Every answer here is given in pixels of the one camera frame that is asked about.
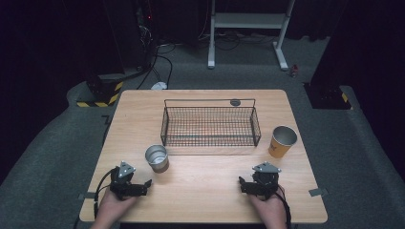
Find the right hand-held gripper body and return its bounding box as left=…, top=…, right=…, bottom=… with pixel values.
left=241, top=161, right=283, bottom=201

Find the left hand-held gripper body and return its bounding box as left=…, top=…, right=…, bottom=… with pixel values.
left=109, top=160, right=149, bottom=201

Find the silver metal cup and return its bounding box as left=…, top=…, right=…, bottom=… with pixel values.
left=144, top=144, right=170, bottom=175

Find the orange paper cup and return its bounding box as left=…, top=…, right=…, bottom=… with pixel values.
left=267, top=125, right=298, bottom=159

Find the black wire basket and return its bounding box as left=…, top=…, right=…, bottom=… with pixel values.
left=160, top=98, right=262, bottom=148

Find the person's left hand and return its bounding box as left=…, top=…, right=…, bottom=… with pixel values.
left=95, top=188, right=139, bottom=223

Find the person's right hand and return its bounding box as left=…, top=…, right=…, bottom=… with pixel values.
left=247, top=192, right=288, bottom=225

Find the black yellow striped stand base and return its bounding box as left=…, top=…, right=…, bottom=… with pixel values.
left=75, top=73, right=124, bottom=109
left=303, top=82, right=353, bottom=111

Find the dark equipment rack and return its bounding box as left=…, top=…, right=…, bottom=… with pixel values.
left=104, top=0, right=160, bottom=73

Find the white metal stand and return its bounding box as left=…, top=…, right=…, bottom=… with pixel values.
left=207, top=0, right=295, bottom=72

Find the right hand-held gripper cable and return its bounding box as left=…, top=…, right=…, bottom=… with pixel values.
left=275, top=184, right=293, bottom=229

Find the hand-held gripper cable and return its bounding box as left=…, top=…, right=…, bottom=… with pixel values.
left=93, top=167, right=117, bottom=220
left=275, top=184, right=293, bottom=229

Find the left hand-held gripper cable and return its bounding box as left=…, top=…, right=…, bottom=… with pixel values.
left=93, top=167, right=117, bottom=220

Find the black floor cable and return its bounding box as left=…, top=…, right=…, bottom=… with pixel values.
left=137, top=44, right=177, bottom=91

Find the black cable bundle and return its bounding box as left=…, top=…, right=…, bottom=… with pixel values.
left=198, top=29, right=278, bottom=52

